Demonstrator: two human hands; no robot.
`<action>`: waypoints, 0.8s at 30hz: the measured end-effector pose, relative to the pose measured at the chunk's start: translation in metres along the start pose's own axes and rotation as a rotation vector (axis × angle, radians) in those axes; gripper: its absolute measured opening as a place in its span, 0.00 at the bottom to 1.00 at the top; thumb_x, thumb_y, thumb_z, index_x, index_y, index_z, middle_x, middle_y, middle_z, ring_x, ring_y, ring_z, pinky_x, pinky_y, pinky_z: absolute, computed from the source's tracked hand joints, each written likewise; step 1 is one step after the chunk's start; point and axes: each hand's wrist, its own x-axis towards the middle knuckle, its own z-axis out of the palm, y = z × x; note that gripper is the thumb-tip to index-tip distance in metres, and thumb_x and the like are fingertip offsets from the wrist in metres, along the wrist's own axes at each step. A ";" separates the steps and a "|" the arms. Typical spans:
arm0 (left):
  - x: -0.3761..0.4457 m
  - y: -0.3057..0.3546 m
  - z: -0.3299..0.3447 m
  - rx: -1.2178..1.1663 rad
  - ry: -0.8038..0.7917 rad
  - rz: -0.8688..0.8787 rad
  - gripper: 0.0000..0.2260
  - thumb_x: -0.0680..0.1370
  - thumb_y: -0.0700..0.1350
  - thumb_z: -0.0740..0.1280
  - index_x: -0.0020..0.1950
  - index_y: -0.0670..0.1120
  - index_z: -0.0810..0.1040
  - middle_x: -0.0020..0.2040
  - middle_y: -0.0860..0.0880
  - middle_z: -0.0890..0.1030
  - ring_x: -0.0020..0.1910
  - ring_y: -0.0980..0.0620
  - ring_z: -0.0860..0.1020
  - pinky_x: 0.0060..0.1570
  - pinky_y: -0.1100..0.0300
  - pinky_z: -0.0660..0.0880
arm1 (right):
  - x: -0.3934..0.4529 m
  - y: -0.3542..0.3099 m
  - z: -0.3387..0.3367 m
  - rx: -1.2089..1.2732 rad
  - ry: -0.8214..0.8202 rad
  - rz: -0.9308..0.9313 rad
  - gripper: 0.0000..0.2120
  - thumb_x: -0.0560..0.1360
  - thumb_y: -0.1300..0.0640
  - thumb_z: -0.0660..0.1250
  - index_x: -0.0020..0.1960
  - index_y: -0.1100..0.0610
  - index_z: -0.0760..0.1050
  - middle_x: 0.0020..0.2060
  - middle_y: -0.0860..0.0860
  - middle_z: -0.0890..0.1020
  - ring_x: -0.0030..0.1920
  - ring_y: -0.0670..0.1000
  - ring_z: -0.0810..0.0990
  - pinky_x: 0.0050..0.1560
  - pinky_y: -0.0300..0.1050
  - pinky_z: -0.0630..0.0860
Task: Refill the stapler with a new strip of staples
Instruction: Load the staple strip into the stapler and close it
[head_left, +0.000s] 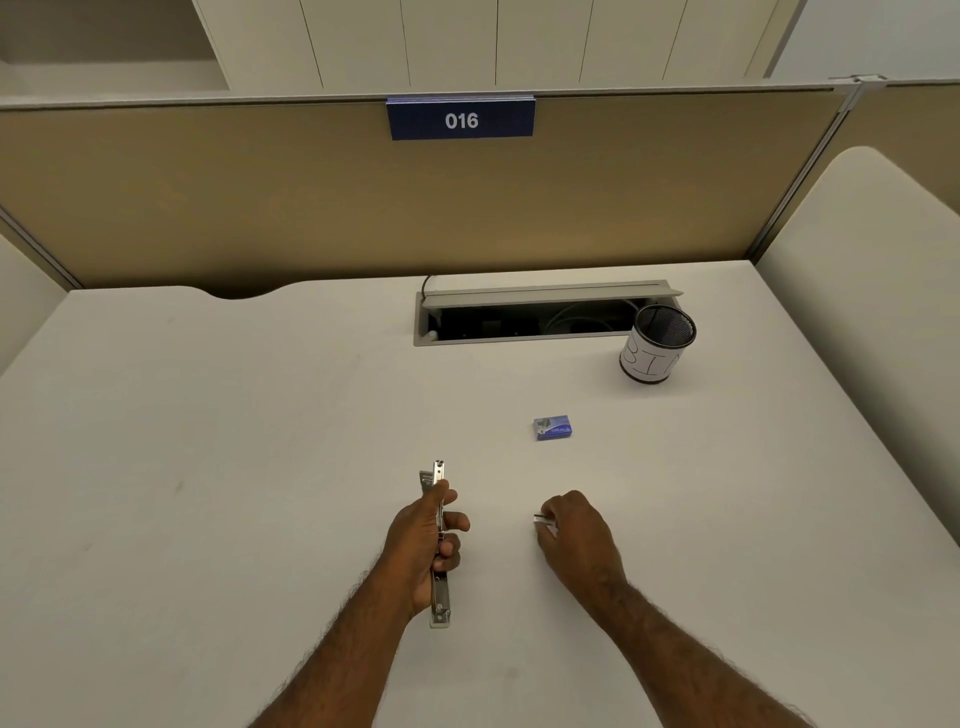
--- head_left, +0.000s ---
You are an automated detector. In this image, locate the black mesh cup white label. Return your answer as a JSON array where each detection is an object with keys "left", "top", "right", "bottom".
[{"left": 618, "top": 303, "right": 698, "bottom": 386}]

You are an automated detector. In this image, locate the person's right hand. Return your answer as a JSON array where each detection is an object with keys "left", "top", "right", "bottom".
[{"left": 533, "top": 490, "right": 630, "bottom": 601}]

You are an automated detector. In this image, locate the person's right forearm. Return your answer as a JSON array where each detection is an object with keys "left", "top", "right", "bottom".
[{"left": 588, "top": 569, "right": 819, "bottom": 728}]

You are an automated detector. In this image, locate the grey partition post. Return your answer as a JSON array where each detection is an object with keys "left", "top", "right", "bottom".
[
  {"left": 0, "top": 203, "right": 84, "bottom": 292},
  {"left": 746, "top": 73, "right": 890, "bottom": 264}
]

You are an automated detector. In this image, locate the grey desk cable tray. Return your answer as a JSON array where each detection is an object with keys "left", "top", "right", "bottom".
[{"left": 413, "top": 280, "right": 685, "bottom": 348}]

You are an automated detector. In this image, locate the white open shelf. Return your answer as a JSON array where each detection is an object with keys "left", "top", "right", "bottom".
[{"left": 0, "top": 0, "right": 230, "bottom": 99}]

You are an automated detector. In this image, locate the blue number sign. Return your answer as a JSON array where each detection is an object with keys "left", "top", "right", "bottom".
[{"left": 385, "top": 93, "right": 538, "bottom": 142}]

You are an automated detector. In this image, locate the person's left hand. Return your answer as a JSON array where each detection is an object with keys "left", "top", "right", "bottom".
[{"left": 378, "top": 479, "right": 472, "bottom": 620}]

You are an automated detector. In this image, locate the silver metal stapler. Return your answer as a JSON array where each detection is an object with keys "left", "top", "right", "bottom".
[{"left": 418, "top": 458, "right": 454, "bottom": 630}]

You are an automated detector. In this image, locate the white panelled cabinet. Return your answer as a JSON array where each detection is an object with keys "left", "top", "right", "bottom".
[{"left": 191, "top": 0, "right": 808, "bottom": 95}]

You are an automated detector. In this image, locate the person's left forearm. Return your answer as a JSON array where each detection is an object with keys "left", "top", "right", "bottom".
[{"left": 251, "top": 569, "right": 418, "bottom": 728}]

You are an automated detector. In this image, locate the white rounded side divider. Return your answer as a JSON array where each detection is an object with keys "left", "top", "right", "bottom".
[
  {"left": 0, "top": 232, "right": 70, "bottom": 376},
  {"left": 755, "top": 146, "right": 960, "bottom": 545}
]

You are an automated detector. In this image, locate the beige partition panel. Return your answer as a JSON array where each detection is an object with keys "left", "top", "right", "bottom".
[
  {"left": 832, "top": 78, "right": 960, "bottom": 215},
  {"left": 0, "top": 86, "right": 856, "bottom": 298}
]

